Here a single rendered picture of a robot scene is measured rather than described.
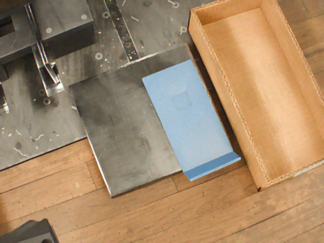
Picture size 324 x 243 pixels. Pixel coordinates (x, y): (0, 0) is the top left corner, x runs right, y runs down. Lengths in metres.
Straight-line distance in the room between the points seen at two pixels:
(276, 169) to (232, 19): 0.22
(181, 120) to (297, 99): 0.17
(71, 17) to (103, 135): 0.16
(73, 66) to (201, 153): 0.21
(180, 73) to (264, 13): 0.16
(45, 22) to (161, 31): 0.18
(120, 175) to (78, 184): 0.06
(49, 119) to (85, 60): 0.10
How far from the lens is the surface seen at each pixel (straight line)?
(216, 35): 1.00
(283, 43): 0.99
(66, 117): 0.96
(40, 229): 0.61
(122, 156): 0.93
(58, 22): 0.92
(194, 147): 0.93
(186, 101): 0.94
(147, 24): 1.00
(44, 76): 0.89
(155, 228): 0.93
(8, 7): 0.79
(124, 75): 0.96
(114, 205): 0.93
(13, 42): 0.92
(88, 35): 0.96
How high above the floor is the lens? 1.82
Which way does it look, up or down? 75 degrees down
